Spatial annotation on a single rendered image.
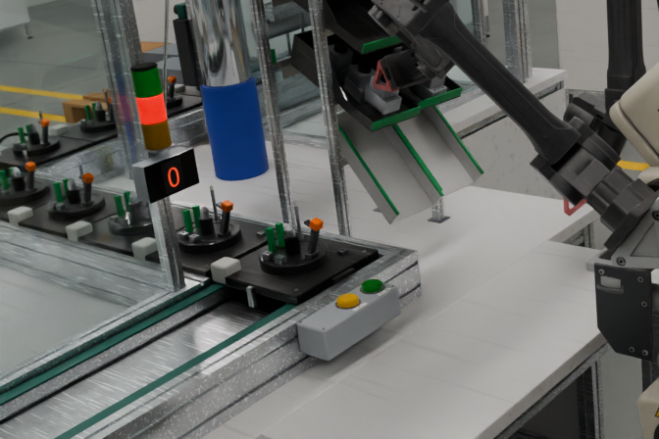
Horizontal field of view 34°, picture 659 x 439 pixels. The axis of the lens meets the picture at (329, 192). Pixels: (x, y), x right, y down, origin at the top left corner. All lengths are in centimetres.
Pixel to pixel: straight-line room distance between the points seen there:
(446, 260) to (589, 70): 391
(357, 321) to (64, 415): 53
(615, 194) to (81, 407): 95
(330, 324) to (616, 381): 182
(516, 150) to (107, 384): 204
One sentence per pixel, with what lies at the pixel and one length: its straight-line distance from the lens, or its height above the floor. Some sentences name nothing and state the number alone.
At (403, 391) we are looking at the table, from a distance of 191.
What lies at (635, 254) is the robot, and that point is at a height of 113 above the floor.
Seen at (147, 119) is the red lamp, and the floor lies 132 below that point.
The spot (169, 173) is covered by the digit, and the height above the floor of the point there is 121.
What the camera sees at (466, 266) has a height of 86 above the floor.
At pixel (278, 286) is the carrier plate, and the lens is 210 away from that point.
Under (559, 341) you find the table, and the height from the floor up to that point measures 86.
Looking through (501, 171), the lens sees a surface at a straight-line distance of 362.
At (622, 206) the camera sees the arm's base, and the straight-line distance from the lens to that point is 166.
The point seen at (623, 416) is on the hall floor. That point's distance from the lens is 345.
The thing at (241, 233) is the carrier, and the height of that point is 97.
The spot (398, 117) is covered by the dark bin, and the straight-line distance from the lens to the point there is 225.
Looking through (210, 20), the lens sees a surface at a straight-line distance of 300.
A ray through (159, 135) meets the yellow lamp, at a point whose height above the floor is 129.
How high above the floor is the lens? 181
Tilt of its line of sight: 19 degrees down
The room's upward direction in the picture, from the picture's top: 8 degrees counter-clockwise
